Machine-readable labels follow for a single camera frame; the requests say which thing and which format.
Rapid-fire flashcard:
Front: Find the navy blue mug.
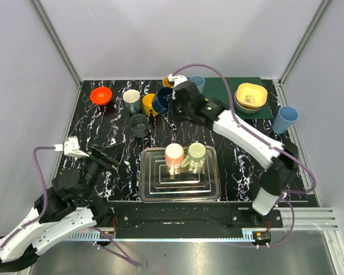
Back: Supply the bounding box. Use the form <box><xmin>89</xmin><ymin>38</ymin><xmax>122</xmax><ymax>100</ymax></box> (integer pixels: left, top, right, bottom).
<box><xmin>152</xmin><ymin>87</ymin><xmax>173</xmax><ymax>115</ymax></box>

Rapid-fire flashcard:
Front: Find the dark grey mug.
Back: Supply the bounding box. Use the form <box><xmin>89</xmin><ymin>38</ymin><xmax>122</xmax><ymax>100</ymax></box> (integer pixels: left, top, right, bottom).
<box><xmin>129</xmin><ymin>113</ymin><xmax>149</xmax><ymax>138</ymax></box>

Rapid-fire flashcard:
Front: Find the yellow ribbed mug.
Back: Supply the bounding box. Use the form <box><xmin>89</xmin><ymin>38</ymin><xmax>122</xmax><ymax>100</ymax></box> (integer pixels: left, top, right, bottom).
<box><xmin>142</xmin><ymin>93</ymin><xmax>158</xmax><ymax>116</ymax></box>

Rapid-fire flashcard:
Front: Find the pink orange mug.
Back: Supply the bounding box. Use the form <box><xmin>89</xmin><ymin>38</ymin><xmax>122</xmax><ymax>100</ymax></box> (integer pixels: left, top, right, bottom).
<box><xmin>165</xmin><ymin>143</ymin><xmax>185</xmax><ymax>176</ymax></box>

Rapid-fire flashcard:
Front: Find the blue grey mug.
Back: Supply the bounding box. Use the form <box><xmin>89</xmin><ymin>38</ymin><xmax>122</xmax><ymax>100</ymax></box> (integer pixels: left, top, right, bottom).
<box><xmin>123</xmin><ymin>89</ymin><xmax>142</xmax><ymax>115</ymax></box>

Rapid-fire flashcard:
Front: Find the light green mug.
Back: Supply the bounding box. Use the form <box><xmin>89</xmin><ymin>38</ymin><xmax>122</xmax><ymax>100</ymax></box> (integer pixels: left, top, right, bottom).
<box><xmin>180</xmin><ymin>142</ymin><xmax>206</xmax><ymax>173</ymax></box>

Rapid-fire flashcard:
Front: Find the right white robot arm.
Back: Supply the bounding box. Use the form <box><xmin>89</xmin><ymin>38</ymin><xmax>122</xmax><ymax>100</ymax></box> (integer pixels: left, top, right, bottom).
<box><xmin>167</xmin><ymin>79</ymin><xmax>298</xmax><ymax>227</ymax></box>

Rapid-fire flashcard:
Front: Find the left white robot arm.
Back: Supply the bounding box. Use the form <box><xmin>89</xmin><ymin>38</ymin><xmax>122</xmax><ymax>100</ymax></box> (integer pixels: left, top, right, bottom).
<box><xmin>0</xmin><ymin>141</ymin><xmax>125</xmax><ymax>273</ymax></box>

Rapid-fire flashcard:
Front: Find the light blue patterned mug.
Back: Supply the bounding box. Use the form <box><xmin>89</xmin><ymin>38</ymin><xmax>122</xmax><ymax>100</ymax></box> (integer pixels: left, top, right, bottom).
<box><xmin>162</xmin><ymin>77</ymin><xmax>173</xmax><ymax>88</ymax></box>

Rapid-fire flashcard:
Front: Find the light blue cup on mat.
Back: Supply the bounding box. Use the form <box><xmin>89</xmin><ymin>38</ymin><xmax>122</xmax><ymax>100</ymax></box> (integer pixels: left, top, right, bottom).
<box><xmin>189</xmin><ymin>76</ymin><xmax>205</xmax><ymax>93</ymax></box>

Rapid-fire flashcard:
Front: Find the dark green mat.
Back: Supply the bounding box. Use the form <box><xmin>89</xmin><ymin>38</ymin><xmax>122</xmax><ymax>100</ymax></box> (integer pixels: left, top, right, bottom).
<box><xmin>203</xmin><ymin>77</ymin><xmax>272</xmax><ymax>120</ymax></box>

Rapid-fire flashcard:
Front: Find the orange red bowl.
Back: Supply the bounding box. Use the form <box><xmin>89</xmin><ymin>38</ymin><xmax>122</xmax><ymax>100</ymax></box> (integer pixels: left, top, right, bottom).
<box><xmin>90</xmin><ymin>87</ymin><xmax>112</xmax><ymax>106</ymax></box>

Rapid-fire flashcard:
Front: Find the grey bowl under yellow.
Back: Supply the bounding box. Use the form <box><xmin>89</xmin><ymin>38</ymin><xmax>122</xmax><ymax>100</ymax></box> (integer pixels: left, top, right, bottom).
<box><xmin>234</xmin><ymin>92</ymin><xmax>267</xmax><ymax>115</ymax></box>

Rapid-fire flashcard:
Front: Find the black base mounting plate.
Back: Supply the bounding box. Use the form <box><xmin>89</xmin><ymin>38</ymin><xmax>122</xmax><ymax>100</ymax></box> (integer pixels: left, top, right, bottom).
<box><xmin>97</xmin><ymin>202</ymin><xmax>283</xmax><ymax>239</ymax></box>

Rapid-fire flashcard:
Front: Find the yellow square bowl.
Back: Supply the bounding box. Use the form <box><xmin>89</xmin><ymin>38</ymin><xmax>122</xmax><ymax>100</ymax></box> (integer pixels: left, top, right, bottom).
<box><xmin>235</xmin><ymin>82</ymin><xmax>268</xmax><ymax>109</ymax></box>

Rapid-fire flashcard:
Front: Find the silver metal tray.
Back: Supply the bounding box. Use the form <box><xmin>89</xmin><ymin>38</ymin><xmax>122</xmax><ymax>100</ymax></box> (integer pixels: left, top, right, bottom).
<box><xmin>139</xmin><ymin>146</ymin><xmax>221</xmax><ymax>203</ymax></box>

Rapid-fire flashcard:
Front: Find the light blue cup right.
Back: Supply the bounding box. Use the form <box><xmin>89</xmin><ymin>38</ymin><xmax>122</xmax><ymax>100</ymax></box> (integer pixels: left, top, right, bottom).
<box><xmin>272</xmin><ymin>106</ymin><xmax>299</xmax><ymax>134</ymax></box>

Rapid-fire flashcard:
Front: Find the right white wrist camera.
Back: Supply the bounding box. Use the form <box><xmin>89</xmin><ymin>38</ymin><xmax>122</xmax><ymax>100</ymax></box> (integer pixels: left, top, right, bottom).
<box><xmin>167</xmin><ymin>74</ymin><xmax>188</xmax><ymax>88</ymax></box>

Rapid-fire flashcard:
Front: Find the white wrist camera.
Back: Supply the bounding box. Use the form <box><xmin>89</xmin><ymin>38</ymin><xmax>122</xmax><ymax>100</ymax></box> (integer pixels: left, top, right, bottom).
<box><xmin>167</xmin><ymin>74</ymin><xmax>188</xmax><ymax>88</ymax></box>
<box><xmin>54</xmin><ymin>136</ymin><xmax>89</xmax><ymax>158</ymax></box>

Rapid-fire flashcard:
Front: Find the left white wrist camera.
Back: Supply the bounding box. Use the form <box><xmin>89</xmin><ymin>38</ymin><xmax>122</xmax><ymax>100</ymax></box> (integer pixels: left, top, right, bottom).
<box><xmin>54</xmin><ymin>136</ymin><xmax>89</xmax><ymax>158</ymax></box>

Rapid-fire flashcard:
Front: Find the right aluminium frame post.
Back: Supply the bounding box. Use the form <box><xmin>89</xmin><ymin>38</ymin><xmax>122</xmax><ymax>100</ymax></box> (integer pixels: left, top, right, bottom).
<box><xmin>278</xmin><ymin>0</ymin><xmax>333</xmax><ymax>85</ymax></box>

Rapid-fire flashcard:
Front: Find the aluminium frame post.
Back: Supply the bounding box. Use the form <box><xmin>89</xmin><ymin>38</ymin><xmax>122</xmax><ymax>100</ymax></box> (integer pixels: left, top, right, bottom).
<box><xmin>29</xmin><ymin>0</ymin><xmax>83</xmax><ymax>87</ymax></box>
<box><xmin>278</xmin><ymin>0</ymin><xmax>333</xmax><ymax>85</ymax></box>

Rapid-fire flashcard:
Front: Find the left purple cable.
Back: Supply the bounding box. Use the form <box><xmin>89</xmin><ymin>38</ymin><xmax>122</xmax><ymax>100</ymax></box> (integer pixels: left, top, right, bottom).
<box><xmin>0</xmin><ymin>146</ymin><xmax>140</xmax><ymax>272</ymax></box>

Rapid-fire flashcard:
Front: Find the purple cable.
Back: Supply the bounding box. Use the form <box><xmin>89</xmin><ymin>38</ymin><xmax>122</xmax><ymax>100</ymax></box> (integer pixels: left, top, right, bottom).
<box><xmin>0</xmin><ymin>146</ymin><xmax>140</xmax><ymax>272</ymax></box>
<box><xmin>171</xmin><ymin>63</ymin><xmax>318</xmax><ymax>249</ymax></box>

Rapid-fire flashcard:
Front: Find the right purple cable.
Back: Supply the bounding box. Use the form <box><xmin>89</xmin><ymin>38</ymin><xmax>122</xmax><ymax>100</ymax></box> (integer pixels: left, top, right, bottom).
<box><xmin>171</xmin><ymin>63</ymin><xmax>318</xmax><ymax>249</ymax></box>

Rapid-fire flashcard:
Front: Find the left aluminium frame post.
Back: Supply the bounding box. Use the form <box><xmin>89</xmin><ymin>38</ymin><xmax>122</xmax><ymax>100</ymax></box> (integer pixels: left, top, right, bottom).
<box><xmin>29</xmin><ymin>0</ymin><xmax>83</xmax><ymax>87</ymax></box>

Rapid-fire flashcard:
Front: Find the front aluminium rail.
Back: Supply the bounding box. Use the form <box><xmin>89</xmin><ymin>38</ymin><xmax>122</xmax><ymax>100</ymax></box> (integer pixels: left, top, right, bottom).
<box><xmin>65</xmin><ymin>203</ymin><xmax>338</xmax><ymax>242</ymax></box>

